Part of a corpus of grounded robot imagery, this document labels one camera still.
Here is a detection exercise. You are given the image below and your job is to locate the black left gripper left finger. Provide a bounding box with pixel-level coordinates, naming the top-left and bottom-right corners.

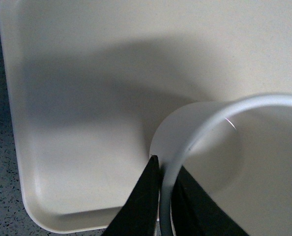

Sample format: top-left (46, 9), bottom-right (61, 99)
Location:
top-left (105, 155), bottom-right (160, 236)

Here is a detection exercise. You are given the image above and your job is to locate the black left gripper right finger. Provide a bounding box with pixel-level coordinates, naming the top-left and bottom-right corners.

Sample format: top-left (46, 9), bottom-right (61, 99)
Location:
top-left (171, 167), bottom-right (248, 236)

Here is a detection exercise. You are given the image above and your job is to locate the white smiley mug black handle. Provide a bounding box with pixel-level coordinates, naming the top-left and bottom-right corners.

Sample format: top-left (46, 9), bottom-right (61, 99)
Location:
top-left (149, 94), bottom-right (292, 236)

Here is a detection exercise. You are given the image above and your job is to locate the beige rectangular tray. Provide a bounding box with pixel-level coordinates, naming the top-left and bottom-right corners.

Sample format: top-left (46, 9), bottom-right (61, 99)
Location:
top-left (0, 0), bottom-right (292, 234)

